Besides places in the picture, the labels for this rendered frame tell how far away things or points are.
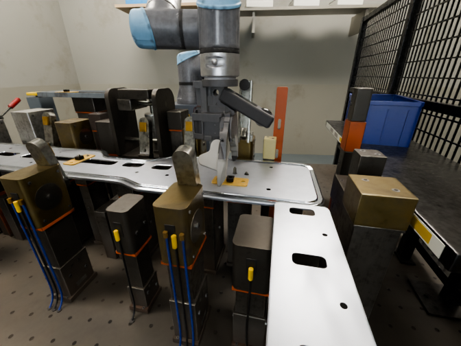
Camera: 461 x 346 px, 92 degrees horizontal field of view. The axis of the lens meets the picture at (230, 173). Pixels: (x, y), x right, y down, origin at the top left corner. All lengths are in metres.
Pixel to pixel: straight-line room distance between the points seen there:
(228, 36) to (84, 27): 4.12
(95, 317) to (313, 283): 0.54
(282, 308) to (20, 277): 0.78
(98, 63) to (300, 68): 3.12
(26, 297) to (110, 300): 0.22
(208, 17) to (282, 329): 0.45
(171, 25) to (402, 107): 0.65
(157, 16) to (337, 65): 3.46
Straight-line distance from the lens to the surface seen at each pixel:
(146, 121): 0.78
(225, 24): 0.45
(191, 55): 1.14
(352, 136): 0.69
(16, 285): 0.90
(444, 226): 0.45
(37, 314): 0.79
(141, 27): 0.57
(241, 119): 0.68
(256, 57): 3.69
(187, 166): 0.39
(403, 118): 0.83
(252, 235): 0.39
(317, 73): 3.80
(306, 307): 0.29
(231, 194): 0.47
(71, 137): 0.96
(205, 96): 0.47
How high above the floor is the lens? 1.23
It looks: 24 degrees down
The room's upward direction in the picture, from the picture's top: straight up
